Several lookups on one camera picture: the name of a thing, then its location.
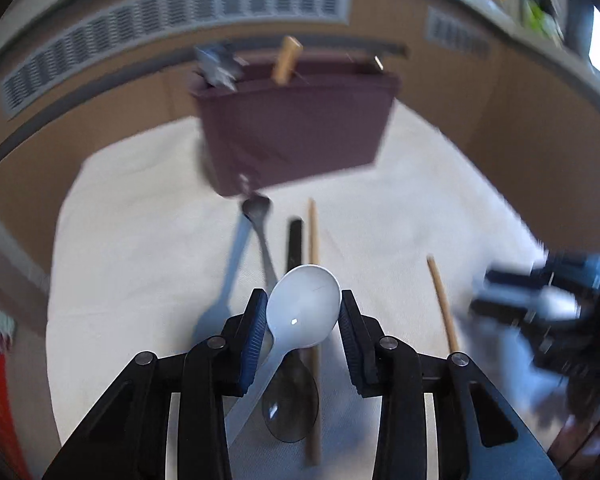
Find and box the wooden chopstick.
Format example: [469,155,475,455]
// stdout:
[426,255,460,353]
[306,199,323,465]

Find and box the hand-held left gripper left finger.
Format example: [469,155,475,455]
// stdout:
[42,287,270,480]

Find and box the green packet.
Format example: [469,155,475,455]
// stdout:
[522,0,556,36]

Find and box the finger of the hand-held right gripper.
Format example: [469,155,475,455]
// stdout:
[482,252,600,293]
[469,297,587,328]

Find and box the long grey vent grille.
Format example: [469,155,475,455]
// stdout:
[0,0,352,117]

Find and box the maroon plastic utensil holder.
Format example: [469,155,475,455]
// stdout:
[190,57,400,198]

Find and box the wooden spoon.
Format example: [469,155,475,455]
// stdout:
[271,35,303,86]

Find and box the white plastic spoon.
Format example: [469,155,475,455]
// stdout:
[225,264,342,448]

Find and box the translucent grey spoon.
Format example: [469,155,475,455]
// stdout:
[261,347,320,443]

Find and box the metal spoon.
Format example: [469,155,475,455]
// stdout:
[241,195,280,293]
[194,42,248,92]

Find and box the red packet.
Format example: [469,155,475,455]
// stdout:
[0,340,31,480]

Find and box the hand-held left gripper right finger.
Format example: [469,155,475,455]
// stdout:
[339,289,564,480]

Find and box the short grey vent grille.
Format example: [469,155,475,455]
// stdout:
[425,7,492,59]

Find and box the black chopstick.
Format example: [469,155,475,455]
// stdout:
[286,217,305,273]

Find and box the kitchen counter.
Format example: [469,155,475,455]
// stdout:
[0,0,600,116]

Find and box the white cloth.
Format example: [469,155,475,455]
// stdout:
[45,100,581,480]

